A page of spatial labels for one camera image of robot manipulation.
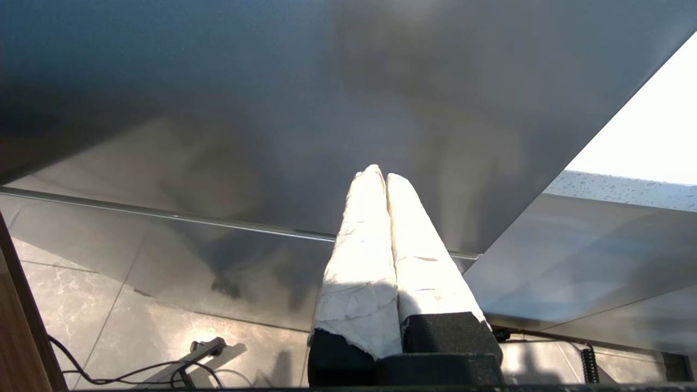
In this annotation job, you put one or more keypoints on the brown wooden panel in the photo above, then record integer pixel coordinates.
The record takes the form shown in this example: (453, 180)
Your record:
(16, 337)

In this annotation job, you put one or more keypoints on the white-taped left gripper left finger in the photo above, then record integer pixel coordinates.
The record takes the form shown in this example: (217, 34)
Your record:
(356, 261)

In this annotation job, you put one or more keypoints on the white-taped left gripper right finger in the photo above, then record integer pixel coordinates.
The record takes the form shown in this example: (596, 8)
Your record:
(425, 261)

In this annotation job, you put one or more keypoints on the steel lower appliance panel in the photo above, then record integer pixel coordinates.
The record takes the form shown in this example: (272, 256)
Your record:
(163, 261)

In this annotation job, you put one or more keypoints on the grey metal stand foot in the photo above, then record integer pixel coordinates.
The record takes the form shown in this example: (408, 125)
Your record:
(209, 345)

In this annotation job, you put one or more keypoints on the grey under-counter cabinet front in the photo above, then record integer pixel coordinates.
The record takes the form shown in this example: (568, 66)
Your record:
(572, 261)

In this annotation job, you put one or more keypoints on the stainless steel appliance door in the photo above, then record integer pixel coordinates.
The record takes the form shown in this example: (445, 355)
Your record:
(272, 81)

